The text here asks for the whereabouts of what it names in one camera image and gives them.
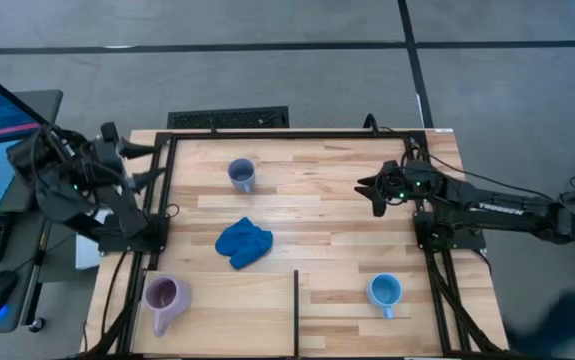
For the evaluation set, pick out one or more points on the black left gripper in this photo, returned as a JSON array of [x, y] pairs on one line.
[[109, 155]]

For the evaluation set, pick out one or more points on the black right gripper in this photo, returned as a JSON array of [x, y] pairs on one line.
[[407, 187]]

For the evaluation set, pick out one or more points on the grey-blue mug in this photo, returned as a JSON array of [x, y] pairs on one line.
[[241, 175]]

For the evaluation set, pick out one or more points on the light blue mug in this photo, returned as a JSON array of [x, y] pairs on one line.
[[384, 290]]

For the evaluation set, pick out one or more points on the pink ribbed mug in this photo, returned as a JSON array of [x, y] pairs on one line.
[[167, 297]]

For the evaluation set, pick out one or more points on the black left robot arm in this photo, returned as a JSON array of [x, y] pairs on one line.
[[67, 195]]

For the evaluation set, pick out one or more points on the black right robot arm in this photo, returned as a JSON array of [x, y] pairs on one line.
[[497, 210]]

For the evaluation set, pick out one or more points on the black floor vent grille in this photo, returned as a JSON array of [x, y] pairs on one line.
[[227, 118]]

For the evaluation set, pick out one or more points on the white box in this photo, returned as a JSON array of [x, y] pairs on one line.
[[86, 255]]

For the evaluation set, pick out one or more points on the blue cloth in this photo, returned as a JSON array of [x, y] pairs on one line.
[[244, 242]]

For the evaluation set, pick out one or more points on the black caster wheel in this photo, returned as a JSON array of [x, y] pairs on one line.
[[37, 325]]

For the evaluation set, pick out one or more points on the person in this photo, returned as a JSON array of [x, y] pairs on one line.
[[557, 325]]

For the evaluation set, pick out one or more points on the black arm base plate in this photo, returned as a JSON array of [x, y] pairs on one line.
[[467, 241], [132, 243]]

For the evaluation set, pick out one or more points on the black table frame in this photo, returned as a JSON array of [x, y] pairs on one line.
[[287, 135]]

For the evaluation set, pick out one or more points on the black shelf support frame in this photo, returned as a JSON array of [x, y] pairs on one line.
[[296, 310]]

